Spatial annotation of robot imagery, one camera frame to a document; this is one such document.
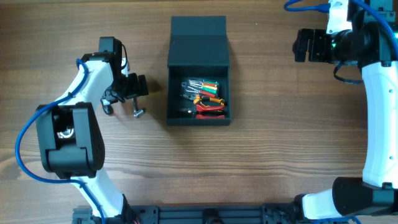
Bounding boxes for clear case coloured screwdrivers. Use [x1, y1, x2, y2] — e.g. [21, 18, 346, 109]
[181, 79, 220, 98]

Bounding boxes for red handled cutters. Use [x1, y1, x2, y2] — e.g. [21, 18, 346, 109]
[179, 104, 225, 119]

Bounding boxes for orange black pliers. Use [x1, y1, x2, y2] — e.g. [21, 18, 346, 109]
[182, 94, 226, 106]

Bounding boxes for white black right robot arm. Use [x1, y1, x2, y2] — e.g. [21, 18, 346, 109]
[292, 1, 397, 223]

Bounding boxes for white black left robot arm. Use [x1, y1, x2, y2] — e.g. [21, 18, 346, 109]
[34, 37, 149, 223]

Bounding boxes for black red small screwdriver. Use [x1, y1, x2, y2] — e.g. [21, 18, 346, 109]
[101, 100, 114, 116]

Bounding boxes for dark green open box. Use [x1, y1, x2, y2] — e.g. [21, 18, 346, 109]
[167, 16, 231, 126]

